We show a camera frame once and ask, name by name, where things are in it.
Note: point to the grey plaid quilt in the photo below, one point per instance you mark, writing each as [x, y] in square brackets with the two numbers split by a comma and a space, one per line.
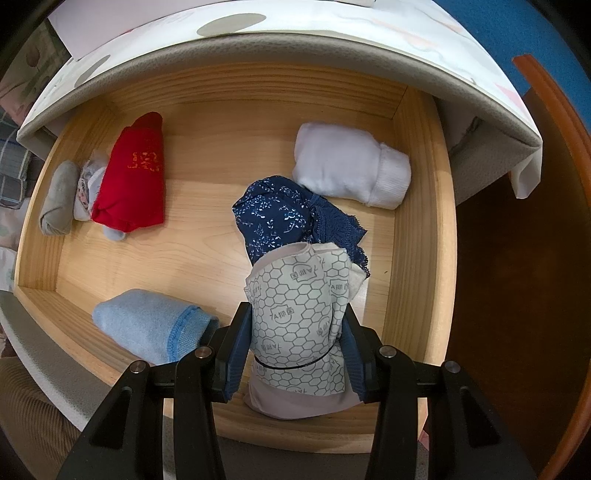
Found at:
[9, 170]

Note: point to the light blue sock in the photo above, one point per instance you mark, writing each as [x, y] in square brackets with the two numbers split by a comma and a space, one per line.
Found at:
[143, 323]

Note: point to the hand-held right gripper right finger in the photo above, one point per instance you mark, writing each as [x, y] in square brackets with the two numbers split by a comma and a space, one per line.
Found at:
[353, 369]

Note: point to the grey fronted wooden drawer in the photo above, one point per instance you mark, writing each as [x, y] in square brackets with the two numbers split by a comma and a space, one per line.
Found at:
[207, 138]

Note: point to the navy floral lace underwear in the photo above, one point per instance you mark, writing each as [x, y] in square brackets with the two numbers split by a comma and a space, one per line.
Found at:
[277, 217]

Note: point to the red sock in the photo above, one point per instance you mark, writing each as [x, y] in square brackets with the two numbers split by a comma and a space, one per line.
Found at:
[134, 184]

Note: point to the grey patterned sock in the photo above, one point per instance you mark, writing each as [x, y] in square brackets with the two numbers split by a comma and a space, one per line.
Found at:
[87, 184]

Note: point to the orange brown wooden furniture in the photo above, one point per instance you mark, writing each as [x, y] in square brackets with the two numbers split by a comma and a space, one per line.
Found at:
[554, 120]

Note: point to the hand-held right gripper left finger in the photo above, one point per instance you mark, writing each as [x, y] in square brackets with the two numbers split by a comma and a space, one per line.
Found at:
[233, 364]

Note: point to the hexagon print underwear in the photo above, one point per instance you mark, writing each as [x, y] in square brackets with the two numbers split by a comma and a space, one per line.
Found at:
[295, 323]

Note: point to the white sock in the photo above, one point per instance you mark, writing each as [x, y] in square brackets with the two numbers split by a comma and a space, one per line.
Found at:
[346, 166]

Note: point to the white plastic bag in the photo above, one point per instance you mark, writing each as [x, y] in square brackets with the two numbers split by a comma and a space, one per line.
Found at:
[5, 263]

